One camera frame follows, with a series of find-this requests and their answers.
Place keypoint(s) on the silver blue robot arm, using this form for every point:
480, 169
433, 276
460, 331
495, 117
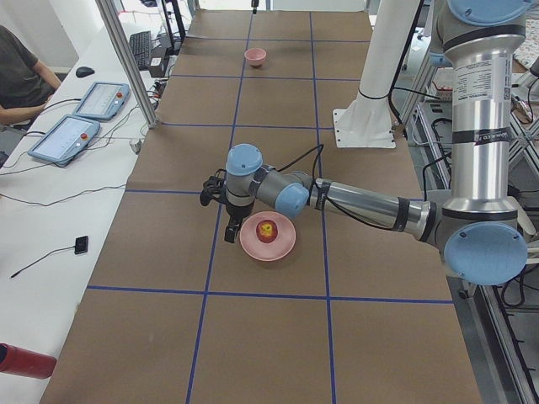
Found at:
475, 229

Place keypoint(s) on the pink plate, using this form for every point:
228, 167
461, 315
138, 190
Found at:
267, 252

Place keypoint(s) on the near blue teach pendant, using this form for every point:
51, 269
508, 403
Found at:
68, 137

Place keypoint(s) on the pink bowl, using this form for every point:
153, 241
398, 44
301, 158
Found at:
255, 57

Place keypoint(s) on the blue teach pendant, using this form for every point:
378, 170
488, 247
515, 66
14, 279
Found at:
103, 101
68, 137

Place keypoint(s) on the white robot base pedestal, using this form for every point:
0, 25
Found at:
367, 121

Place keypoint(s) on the red yellow apple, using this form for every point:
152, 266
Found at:
266, 231

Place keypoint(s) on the wrist black camera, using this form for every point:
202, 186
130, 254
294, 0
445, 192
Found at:
214, 188

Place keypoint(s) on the seated person dark shirt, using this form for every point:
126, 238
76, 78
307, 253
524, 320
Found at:
27, 84

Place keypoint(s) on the small black square device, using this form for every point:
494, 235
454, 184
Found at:
81, 245

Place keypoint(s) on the aluminium frame post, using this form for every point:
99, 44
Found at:
123, 51

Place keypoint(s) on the red bottle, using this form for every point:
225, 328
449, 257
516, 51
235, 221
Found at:
22, 362

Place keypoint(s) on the black computer mouse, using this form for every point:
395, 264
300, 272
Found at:
84, 71

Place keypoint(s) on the black keyboard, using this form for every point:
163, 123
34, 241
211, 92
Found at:
141, 46

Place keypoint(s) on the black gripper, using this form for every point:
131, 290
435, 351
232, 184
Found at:
237, 211

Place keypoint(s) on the far blue teach pendant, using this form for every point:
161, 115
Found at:
103, 101

